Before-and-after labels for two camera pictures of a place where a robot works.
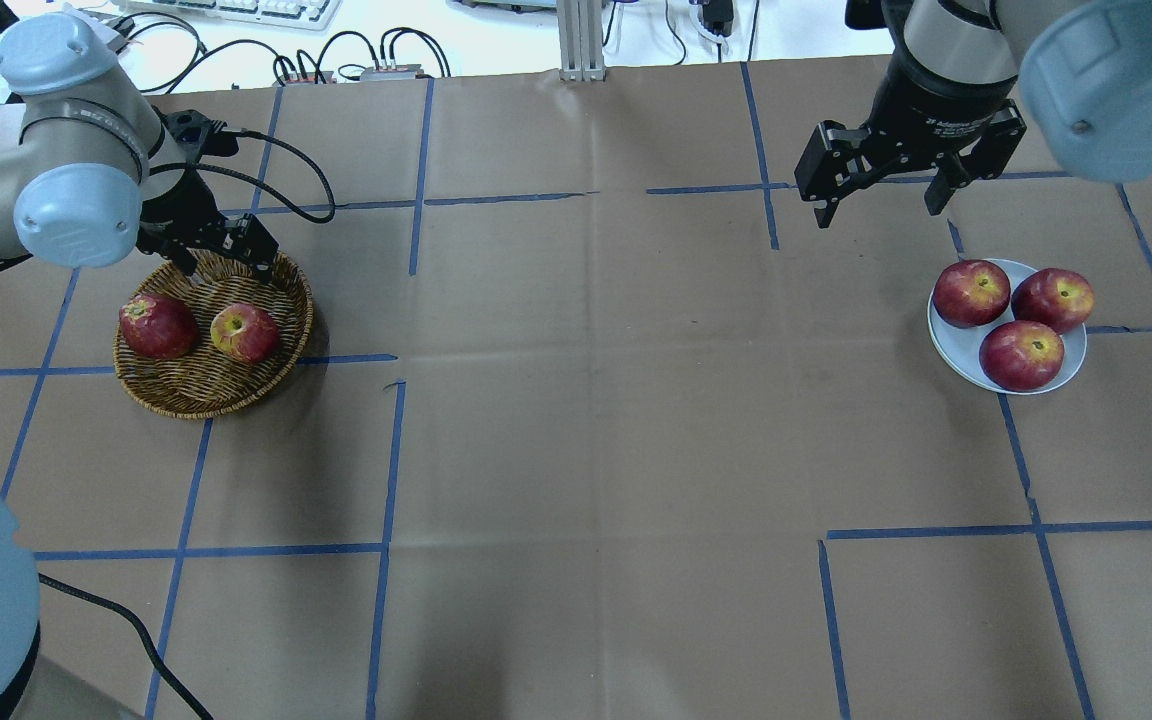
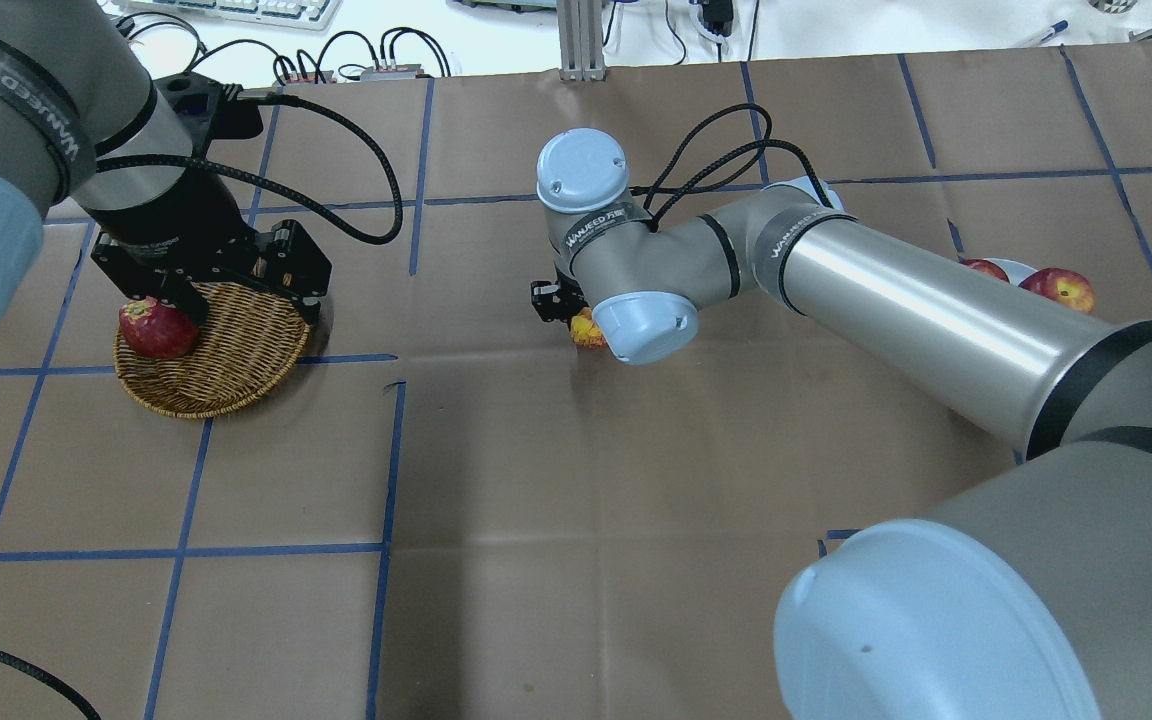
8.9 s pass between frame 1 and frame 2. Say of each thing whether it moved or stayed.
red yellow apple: moved
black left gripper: moved
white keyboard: stayed
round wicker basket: stayed
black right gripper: moved
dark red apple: stayed
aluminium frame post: stayed
